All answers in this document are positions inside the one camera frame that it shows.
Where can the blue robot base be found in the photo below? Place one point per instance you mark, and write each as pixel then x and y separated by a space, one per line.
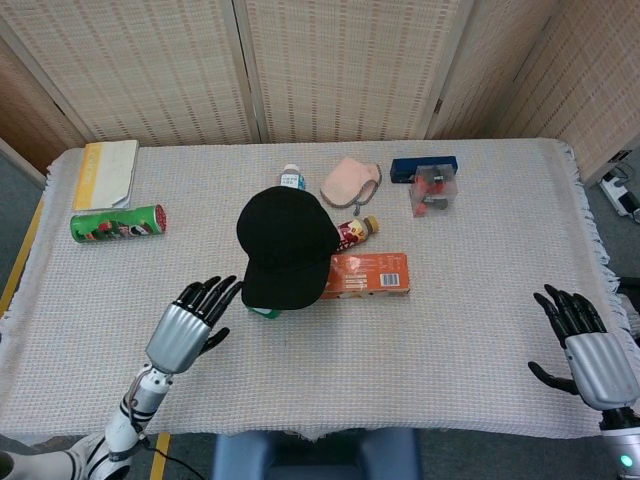
pixel 315 457

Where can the black baseball cap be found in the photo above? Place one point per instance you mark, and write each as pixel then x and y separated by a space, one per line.
pixel 285 240

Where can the woven folding screen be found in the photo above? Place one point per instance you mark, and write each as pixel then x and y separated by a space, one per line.
pixel 340 65

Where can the white power strip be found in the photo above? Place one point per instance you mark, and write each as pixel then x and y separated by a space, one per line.
pixel 622 195

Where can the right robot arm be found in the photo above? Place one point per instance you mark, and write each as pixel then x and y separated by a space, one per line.
pixel 622 450

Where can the pink cloth pouch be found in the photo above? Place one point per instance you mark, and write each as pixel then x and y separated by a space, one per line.
pixel 345 185

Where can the green Pringles can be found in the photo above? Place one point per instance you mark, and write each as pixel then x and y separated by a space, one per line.
pixel 115 225

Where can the red yellow drink bottle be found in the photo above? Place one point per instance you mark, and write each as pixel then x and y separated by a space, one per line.
pixel 352 235

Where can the dark blue box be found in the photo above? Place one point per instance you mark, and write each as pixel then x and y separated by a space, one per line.
pixel 405 167

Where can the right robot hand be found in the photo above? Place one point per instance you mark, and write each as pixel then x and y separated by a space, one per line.
pixel 605 367

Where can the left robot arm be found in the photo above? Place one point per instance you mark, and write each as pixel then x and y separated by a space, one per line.
pixel 125 425

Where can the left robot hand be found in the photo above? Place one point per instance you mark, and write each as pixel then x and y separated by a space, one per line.
pixel 182 332

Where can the clear plastic box with toys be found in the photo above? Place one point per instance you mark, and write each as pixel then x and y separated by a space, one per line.
pixel 432 195

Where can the white capped water bottle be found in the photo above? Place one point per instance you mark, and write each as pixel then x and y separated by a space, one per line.
pixel 291 179

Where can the orange biscuit box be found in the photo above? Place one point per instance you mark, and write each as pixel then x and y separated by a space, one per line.
pixel 370 272

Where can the green tub with yellow lid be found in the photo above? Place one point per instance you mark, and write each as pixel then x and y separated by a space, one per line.
pixel 267 313

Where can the white woven tablecloth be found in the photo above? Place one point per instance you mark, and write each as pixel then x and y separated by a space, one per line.
pixel 400 360

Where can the yellow and white book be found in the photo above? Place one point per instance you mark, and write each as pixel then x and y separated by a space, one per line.
pixel 107 172

